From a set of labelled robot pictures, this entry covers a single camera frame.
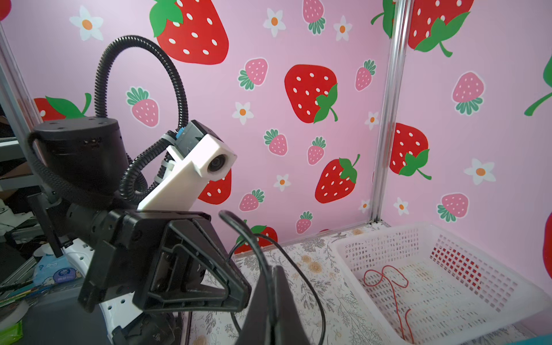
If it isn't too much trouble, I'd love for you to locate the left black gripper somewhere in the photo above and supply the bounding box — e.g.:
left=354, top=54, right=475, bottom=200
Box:
left=65, top=204, right=252, bottom=313

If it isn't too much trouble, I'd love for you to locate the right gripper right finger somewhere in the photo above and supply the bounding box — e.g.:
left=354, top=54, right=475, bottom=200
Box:
left=274, top=266, right=310, bottom=345

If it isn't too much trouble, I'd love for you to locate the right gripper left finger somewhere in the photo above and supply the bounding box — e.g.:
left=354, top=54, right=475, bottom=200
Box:
left=236, top=275, right=275, bottom=345

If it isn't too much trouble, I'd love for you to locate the red cable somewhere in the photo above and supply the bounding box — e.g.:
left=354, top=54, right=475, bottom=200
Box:
left=363, top=264, right=415, bottom=345

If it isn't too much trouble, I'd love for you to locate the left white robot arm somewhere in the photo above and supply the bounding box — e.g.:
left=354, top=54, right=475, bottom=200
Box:
left=27, top=117, right=252, bottom=344

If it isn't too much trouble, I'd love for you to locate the left white plastic basket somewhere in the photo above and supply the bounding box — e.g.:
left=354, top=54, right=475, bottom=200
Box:
left=331, top=224, right=551, bottom=344

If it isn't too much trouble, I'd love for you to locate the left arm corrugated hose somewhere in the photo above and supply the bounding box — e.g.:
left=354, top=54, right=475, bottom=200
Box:
left=26, top=35, right=190, bottom=208

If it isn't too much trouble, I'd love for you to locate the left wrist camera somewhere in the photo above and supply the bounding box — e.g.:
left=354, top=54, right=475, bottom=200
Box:
left=137, top=120, right=237, bottom=211

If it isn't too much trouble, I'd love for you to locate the left corner aluminium post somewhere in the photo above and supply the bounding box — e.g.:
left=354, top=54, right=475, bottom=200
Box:
left=370, top=0, right=415, bottom=222

